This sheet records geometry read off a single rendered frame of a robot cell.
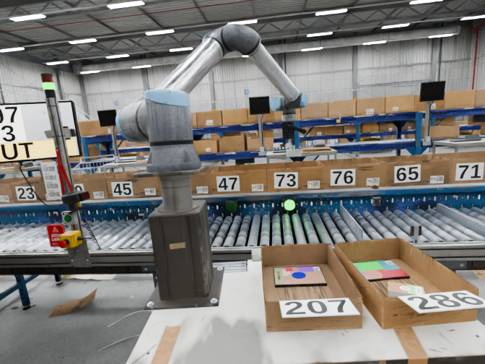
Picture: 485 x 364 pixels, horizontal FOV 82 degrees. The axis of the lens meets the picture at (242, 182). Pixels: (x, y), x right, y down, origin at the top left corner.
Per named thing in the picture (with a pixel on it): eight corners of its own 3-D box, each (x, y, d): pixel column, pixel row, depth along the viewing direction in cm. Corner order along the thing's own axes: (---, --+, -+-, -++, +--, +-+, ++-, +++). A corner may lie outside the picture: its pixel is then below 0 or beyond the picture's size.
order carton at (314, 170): (267, 193, 195) (265, 169, 191) (268, 184, 223) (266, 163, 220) (325, 191, 190) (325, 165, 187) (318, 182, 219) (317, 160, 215)
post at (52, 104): (70, 267, 152) (35, 98, 135) (76, 263, 157) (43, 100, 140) (91, 267, 151) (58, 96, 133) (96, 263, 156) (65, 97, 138)
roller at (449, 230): (466, 250, 132) (468, 240, 131) (413, 215, 182) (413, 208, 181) (478, 250, 131) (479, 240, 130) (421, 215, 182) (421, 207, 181)
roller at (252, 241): (247, 255, 144) (246, 245, 143) (253, 220, 195) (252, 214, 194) (256, 255, 143) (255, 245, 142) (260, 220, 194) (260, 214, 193)
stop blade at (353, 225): (361, 246, 140) (361, 230, 138) (340, 217, 185) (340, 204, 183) (362, 246, 140) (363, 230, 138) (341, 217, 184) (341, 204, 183)
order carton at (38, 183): (14, 204, 218) (9, 183, 214) (44, 195, 246) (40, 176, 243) (60, 202, 213) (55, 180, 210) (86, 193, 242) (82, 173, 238)
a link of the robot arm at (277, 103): (282, 94, 170) (293, 94, 180) (267, 97, 178) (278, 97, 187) (283, 110, 172) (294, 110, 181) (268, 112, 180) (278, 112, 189)
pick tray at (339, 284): (265, 332, 83) (263, 302, 81) (261, 267, 120) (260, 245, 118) (364, 328, 81) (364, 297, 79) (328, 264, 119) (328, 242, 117)
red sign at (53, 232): (50, 247, 150) (45, 224, 148) (51, 246, 151) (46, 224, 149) (77, 246, 149) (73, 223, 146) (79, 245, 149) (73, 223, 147)
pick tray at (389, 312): (381, 330, 80) (382, 298, 78) (333, 265, 118) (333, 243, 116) (478, 321, 81) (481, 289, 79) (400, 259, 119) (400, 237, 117)
